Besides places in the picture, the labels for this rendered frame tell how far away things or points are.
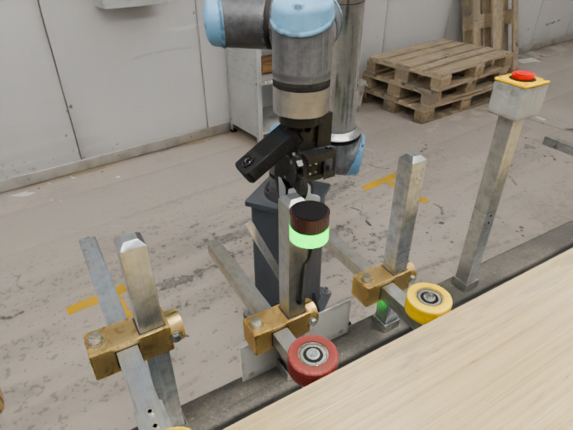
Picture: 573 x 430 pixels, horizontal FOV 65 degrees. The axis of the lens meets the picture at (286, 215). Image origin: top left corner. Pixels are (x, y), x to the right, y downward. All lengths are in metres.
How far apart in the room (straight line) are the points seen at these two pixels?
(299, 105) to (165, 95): 2.89
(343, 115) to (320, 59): 0.81
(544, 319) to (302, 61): 0.59
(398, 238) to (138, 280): 0.50
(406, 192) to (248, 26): 0.40
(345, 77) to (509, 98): 0.59
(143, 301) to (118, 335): 0.07
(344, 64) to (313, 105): 0.72
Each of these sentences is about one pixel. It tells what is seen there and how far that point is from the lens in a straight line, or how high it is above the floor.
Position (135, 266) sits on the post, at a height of 1.09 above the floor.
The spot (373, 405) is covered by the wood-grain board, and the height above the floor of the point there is 0.90.
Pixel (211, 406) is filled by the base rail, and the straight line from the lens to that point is 0.93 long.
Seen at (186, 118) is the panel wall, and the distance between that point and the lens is 3.66.
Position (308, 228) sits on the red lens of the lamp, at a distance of 0.64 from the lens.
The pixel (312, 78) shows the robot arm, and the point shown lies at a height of 1.28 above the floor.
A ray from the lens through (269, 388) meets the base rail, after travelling 0.94.
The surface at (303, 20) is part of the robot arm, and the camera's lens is 0.66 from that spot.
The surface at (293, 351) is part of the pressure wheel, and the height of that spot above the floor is 0.91.
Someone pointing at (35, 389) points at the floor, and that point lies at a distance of 2.04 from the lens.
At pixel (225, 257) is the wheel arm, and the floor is 0.86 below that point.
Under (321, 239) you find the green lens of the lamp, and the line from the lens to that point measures 0.66.
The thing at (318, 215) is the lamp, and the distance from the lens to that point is 0.65.
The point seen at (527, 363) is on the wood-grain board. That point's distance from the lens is 0.81.
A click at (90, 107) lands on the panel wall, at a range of 3.38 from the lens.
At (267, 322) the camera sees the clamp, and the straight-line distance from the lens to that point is 0.82.
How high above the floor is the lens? 1.47
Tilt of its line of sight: 33 degrees down
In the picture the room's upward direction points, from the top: straight up
